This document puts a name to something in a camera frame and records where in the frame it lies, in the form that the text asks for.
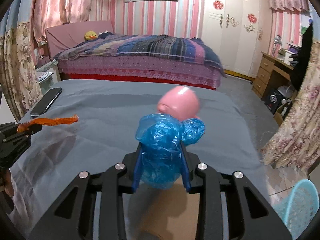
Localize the orange snack wrapper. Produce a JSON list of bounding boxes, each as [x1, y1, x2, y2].
[[17, 115, 79, 133]]

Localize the blue plastic bag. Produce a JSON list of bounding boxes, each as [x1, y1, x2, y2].
[[136, 113, 206, 191]]

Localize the person's left hand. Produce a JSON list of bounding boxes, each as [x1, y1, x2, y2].
[[1, 168, 14, 198]]

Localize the turquoise plastic waste basket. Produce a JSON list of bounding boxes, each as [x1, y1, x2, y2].
[[273, 179, 319, 239]]

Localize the floral curtain left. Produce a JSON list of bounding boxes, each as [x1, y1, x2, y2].
[[1, 22, 43, 121]]

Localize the floral curtain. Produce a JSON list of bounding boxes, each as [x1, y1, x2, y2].
[[1, 22, 43, 121], [261, 40, 320, 170]]

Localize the black smartphone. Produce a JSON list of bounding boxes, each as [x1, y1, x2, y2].
[[30, 87, 62, 118]]

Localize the white bedside table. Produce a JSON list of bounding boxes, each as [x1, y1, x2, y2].
[[36, 60, 61, 95]]

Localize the tan phone case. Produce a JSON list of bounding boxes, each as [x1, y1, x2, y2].
[[124, 179, 200, 239]]

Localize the floral curtain right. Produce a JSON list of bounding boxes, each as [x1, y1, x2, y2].
[[261, 40, 320, 170]]

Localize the grey blue table cloth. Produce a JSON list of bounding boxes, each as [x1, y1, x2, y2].
[[10, 80, 268, 236]]

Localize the bed with purple cover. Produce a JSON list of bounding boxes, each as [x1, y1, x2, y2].
[[45, 21, 224, 90]]

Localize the yellow duck plush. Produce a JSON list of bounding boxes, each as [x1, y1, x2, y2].
[[84, 31, 98, 41]]

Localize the pink pig mug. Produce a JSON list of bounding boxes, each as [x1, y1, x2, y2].
[[157, 86, 200, 121]]

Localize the plaid patchwork blanket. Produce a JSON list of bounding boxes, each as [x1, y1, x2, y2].
[[54, 32, 225, 75]]

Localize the wooden desk with drawers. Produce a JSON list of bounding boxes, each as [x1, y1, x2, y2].
[[252, 52, 294, 101]]

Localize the pink window curtain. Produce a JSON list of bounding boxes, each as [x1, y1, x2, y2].
[[31, 0, 118, 45]]

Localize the desk lamp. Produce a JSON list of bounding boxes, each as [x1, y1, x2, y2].
[[271, 35, 282, 57]]

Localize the white wardrobe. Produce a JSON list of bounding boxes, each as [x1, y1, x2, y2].
[[201, 0, 272, 78]]

